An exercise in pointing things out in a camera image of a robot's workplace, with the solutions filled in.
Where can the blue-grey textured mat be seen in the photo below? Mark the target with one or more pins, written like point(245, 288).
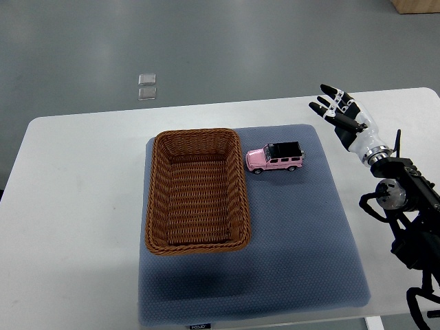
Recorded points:
point(301, 256)

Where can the pink toy car black roof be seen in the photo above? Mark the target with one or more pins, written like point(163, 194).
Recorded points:
point(273, 157)

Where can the brown wicker basket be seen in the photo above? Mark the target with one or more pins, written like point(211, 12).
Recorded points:
point(197, 196)

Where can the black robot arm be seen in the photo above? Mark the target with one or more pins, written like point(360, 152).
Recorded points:
point(408, 203)

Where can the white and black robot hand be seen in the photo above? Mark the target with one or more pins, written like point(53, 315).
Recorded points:
point(353, 124)

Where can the floor socket plate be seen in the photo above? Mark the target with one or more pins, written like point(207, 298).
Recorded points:
point(146, 79)
point(147, 93)

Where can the upper floor socket plate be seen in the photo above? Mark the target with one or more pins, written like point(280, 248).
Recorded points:
point(146, 79)

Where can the lower floor socket plate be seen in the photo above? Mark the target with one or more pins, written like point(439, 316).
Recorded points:
point(147, 93)

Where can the white table leg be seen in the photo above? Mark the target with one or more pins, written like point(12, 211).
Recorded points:
point(374, 323)

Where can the wooden box corner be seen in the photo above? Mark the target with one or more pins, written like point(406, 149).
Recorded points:
point(416, 6)

